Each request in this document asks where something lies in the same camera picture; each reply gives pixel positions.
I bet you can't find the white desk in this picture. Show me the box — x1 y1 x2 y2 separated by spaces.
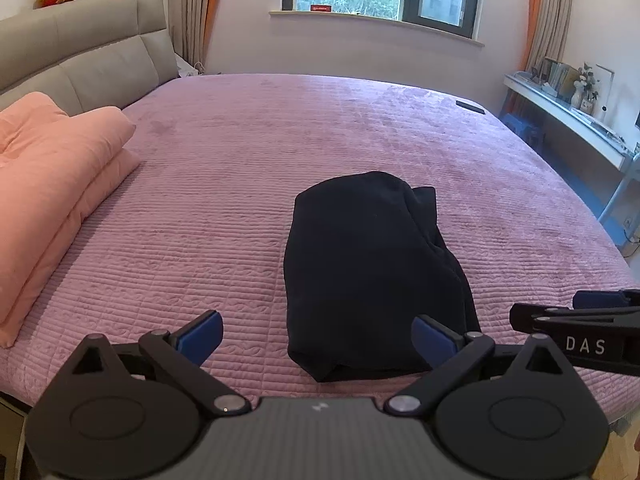
502 72 640 241

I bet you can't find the beige padded headboard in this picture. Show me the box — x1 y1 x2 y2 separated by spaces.
0 0 180 117

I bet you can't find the white window sill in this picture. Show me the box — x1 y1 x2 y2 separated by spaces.
269 9 486 49

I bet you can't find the white vase with flowers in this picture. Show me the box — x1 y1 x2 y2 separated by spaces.
570 62 601 110

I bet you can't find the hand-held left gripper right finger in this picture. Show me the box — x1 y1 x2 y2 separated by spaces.
384 314 572 416

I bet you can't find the blue plastic stool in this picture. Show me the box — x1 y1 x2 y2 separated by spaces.
500 112 544 149

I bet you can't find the pink quilted bed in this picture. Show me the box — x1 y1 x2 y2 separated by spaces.
0 72 640 418

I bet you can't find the beige and orange curtain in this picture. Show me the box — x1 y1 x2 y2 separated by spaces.
167 0 231 75
516 0 577 75

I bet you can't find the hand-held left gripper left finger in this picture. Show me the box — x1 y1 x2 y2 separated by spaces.
72 310 252 417

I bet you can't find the black garment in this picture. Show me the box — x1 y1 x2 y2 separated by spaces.
283 171 482 383

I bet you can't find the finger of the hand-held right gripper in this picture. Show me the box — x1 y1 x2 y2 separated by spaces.
509 301 640 335
572 288 640 311

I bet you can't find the dark bedside cabinet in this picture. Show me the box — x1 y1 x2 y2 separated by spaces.
0 392 29 480

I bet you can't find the white bag with blue print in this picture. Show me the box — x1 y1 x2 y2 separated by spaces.
174 56 207 79

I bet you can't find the folded pink quilt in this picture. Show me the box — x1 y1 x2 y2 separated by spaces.
0 92 142 349

